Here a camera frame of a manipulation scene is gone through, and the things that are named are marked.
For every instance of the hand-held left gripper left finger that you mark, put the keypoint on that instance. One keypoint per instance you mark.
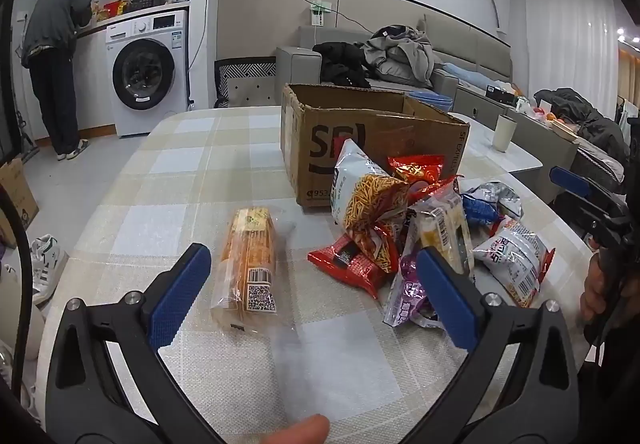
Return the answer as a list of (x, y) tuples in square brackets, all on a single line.
[(180, 294)]

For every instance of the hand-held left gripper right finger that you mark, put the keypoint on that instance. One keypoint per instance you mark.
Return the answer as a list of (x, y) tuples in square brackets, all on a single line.
[(447, 299)]

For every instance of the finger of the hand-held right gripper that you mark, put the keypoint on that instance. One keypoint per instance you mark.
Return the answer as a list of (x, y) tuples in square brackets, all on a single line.
[(570, 181)]

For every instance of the white purple-print snack packet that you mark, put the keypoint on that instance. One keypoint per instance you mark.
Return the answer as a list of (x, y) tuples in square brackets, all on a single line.
[(407, 299)]

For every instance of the clear yellow biscuit packet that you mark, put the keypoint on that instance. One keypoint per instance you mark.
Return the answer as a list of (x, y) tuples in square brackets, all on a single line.
[(442, 224)]

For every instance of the clear orange cracker packet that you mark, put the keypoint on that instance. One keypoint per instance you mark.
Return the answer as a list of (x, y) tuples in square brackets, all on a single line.
[(250, 264)]

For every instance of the white red-edged snack packet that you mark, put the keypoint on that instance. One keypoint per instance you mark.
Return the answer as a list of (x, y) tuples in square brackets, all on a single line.
[(517, 259)]

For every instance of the blue silver snack packet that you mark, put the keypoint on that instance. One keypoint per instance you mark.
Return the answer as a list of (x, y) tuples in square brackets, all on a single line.
[(487, 206)]

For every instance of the red black-label noodle packet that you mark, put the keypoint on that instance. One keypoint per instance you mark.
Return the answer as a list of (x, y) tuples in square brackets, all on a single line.
[(347, 264)]

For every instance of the white noodle-print snack bag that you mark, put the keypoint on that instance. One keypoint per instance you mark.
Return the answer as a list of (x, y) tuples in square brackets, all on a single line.
[(362, 199)]

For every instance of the red gold-print snack bag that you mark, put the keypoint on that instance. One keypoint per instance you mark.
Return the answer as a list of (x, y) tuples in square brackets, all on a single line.
[(417, 168)]

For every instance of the brown cardboard box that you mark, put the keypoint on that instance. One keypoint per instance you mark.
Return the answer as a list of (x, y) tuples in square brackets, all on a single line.
[(320, 134)]

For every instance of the person's right forearm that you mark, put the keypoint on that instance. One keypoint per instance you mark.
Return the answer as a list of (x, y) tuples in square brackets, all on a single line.
[(600, 379)]

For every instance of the person's right hand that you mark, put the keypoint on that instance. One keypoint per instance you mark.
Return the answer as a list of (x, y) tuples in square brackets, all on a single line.
[(595, 286)]

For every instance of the person's left hand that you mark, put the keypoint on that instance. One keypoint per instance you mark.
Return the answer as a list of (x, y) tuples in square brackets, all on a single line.
[(300, 430)]

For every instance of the dark padded jacket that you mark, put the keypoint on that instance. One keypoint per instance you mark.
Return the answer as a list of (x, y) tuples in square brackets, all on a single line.
[(582, 119)]

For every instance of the white marble side table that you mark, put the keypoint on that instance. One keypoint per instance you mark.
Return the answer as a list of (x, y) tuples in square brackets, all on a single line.
[(500, 156)]

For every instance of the white cup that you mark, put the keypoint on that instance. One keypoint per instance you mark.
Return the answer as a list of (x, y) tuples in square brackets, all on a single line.
[(504, 133)]

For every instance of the checkered tablecloth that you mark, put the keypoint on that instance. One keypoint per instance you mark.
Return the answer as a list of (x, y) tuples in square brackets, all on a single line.
[(165, 204)]

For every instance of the black flat box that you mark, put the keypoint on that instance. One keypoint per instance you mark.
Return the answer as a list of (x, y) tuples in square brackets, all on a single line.
[(500, 95)]

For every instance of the white sneaker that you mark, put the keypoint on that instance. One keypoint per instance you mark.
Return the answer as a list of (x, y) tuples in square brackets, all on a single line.
[(46, 264)]

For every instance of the white curtain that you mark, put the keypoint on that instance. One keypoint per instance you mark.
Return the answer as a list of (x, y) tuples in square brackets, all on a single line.
[(565, 29)]

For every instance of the light blue pillow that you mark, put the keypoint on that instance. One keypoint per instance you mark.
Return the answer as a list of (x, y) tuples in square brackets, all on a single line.
[(460, 73)]

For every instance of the blue plastic bin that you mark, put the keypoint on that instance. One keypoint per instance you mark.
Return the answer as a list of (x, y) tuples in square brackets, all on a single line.
[(432, 99)]

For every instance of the grey sofa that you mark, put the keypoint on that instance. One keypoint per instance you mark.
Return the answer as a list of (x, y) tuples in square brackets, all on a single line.
[(465, 44)]

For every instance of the small cardboard box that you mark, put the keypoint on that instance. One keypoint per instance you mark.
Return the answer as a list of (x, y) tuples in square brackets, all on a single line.
[(15, 201)]

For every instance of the grey jacket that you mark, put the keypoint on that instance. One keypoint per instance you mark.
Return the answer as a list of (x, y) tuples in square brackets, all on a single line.
[(400, 54)]

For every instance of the patterned black white cushion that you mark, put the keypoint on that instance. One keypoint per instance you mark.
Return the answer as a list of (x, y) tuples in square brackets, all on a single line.
[(245, 81)]

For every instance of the white washing machine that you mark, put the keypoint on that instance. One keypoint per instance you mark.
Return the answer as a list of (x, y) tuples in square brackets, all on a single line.
[(147, 74)]

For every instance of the black jacket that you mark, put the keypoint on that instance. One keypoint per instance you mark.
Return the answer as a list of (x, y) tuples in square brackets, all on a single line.
[(345, 64)]

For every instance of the white wall socket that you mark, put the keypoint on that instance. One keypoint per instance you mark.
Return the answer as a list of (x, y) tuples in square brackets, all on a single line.
[(320, 13)]

